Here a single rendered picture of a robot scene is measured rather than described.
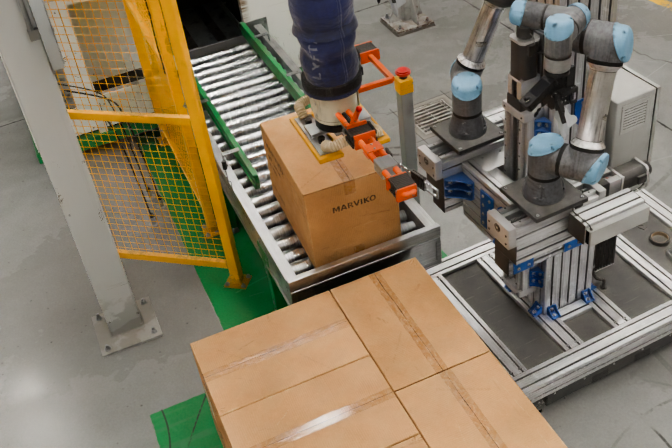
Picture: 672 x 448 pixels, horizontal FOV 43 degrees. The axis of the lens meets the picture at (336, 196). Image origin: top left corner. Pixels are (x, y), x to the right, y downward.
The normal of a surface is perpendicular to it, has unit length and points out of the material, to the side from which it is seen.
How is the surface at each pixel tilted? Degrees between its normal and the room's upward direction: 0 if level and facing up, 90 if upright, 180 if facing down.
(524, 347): 0
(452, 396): 0
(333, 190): 90
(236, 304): 0
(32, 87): 90
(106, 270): 90
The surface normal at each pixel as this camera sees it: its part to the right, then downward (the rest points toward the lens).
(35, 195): -0.11, -0.79
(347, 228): 0.36, 0.54
